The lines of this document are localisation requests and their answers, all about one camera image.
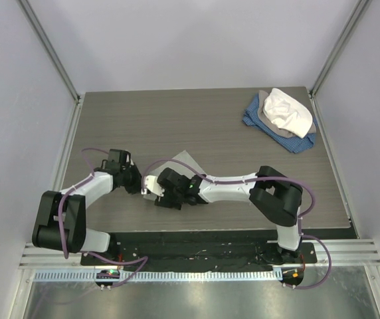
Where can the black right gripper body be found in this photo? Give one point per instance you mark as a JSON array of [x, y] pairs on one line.
[[171, 199]]

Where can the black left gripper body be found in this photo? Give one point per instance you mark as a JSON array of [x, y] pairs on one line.
[[131, 180]]

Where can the grey cloth napkin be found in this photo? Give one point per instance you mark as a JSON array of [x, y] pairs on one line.
[[182, 163]]

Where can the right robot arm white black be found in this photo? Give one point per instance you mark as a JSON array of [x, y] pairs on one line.
[[268, 190]]

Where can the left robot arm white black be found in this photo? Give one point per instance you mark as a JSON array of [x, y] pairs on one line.
[[61, 218]]

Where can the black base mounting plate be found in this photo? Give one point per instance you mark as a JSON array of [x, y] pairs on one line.
[[204, 251]]

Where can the blue checked cloth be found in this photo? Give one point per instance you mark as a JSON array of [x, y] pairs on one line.
[[294, 144]]

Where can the beige grey cloth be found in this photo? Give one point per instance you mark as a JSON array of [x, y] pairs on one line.
[[262, 96]]

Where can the white cloth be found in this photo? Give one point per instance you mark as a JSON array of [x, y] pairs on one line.
[[286, 113]]

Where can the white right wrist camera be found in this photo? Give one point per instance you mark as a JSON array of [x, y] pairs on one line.
[[151, 186]]

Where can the white slotted cable duct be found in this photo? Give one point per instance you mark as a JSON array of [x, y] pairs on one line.
[[107, 275]]

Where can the front aluminium frame rail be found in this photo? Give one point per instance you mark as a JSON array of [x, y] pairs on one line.
[[352, 252]]

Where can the left aluminium frame post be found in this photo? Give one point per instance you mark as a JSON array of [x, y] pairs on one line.
[[44, 40]]

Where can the aluminium frame post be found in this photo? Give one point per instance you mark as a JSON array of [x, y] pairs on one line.
[[44, 40], [349, 28]]

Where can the right aluminium frame post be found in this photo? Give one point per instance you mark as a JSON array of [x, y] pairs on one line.
[[349, 28]]

